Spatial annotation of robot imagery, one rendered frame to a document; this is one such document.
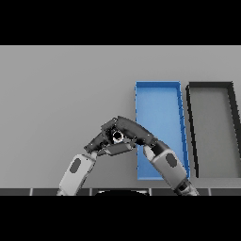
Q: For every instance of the blue bin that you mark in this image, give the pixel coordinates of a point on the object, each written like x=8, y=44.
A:
x=158, y=106

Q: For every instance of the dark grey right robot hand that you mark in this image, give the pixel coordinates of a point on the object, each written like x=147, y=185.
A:
x=135, y=128

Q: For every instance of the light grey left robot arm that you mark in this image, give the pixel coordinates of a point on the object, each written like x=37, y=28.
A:
x=77, y=171

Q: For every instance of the dark grey bin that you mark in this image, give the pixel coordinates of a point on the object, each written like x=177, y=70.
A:
x=210, y=131

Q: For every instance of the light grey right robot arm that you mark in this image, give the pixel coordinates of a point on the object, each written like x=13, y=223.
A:
x=168, y=166

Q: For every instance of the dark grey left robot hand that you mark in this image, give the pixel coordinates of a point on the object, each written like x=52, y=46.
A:
x=97, y=142

